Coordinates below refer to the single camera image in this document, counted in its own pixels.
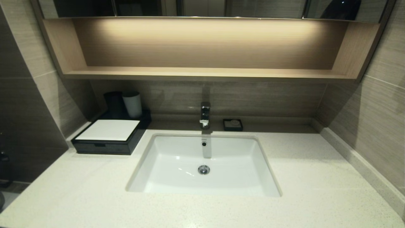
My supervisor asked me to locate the black box drawer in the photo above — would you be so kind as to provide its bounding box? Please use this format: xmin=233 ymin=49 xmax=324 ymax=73
xmin=71 ymin=139 xmax=131 ymax=155

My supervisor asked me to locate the black box housing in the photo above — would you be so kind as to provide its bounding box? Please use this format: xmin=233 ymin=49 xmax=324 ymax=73
xmin=72 ymin=109 xmax=152 ymax=155

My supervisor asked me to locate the chrome faucet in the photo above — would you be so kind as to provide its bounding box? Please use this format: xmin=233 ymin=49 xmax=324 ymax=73
xmin=199 ymin=102 xmax=211 ymax=130

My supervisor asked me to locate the black soap dish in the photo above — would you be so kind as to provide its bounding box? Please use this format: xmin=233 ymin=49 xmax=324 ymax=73
xmin=223 ymin=119 xmax=244 ymax=131

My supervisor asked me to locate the white sink basin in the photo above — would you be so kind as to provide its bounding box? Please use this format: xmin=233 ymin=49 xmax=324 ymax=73
xmin=125 ymin=133 xmax=282 ymax=198

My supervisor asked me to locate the white cup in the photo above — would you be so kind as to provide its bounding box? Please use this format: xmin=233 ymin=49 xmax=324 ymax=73
xmin=122 ymin=92 xmax=143 ymax=118

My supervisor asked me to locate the black cup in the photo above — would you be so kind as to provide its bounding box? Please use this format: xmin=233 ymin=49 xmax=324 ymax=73
xmin=104 ymin=92 xmax=126 ymax=119

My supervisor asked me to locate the white rectangular sheet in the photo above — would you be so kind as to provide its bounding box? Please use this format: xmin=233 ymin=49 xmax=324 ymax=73
xmin=75 ymin=119 xmax=140 ymax=141

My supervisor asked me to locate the mirror cabinet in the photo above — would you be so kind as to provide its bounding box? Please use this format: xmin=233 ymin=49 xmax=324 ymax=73
xmin=35 ymin=0 xmax=390 ymax=21

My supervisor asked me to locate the wooden wall shelf niche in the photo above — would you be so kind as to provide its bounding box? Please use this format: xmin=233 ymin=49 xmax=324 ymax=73
xmin=31 ymin=16 xmax=396 ymax=83

